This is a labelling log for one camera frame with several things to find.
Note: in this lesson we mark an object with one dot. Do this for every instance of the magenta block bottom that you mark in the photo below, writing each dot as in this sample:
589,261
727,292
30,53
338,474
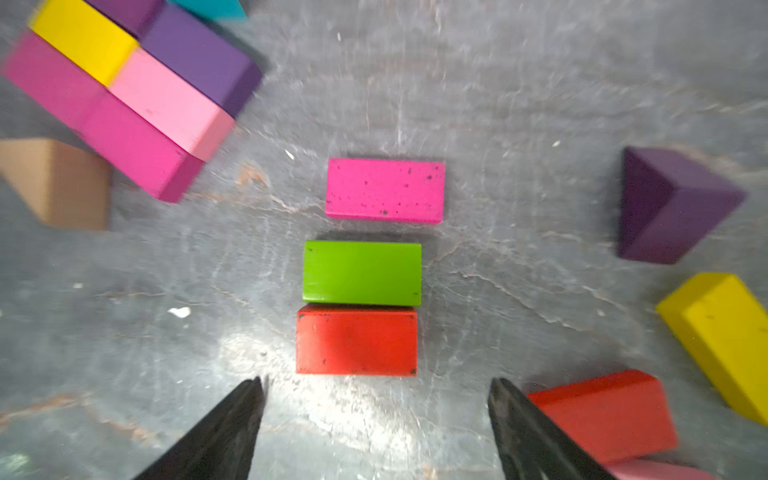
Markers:
385,190

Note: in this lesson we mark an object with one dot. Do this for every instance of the purple block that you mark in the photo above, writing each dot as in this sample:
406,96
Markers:
134,16
669,203
218,69

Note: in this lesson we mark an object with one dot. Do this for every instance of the yellow block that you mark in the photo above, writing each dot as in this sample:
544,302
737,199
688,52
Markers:
85,36
723,327

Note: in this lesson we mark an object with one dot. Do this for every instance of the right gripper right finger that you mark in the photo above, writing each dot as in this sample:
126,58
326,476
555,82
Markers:
530,445

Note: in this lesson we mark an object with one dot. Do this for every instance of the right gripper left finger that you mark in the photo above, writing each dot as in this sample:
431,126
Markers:
219,446

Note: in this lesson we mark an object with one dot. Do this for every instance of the red block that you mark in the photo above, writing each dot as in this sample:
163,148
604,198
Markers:
357,340
613,418

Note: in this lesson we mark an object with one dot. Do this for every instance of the teal triangle block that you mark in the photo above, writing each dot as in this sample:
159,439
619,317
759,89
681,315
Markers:
214,10

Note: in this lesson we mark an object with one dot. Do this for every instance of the tan wooden block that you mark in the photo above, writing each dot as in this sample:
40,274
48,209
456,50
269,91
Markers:
64,186

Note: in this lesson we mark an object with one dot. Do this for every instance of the magenta block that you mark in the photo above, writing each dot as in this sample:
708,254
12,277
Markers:
385,190
151,160
51,79

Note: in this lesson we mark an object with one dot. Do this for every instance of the green block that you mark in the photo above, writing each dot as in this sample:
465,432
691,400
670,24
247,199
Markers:
362,273

